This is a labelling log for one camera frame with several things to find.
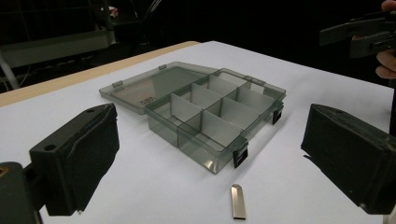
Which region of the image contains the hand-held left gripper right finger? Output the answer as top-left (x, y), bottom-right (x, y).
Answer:
top-left (300, 104), bottom-right (396, 216)

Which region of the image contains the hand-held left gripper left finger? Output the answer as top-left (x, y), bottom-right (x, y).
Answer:
top-left (29, 103), bottom-right (120, 217)

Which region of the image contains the small metal bar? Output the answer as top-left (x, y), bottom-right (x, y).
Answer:
top-left (230, 183), bottom-right (248, 221)

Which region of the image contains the clear grey compartment box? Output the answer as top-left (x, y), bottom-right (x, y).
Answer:
top-left (98, 61), bottom-right (287, 175)

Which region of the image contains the grey metal stand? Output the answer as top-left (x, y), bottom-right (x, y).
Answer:
top-left (0, 0), bottom-right (117, 91)

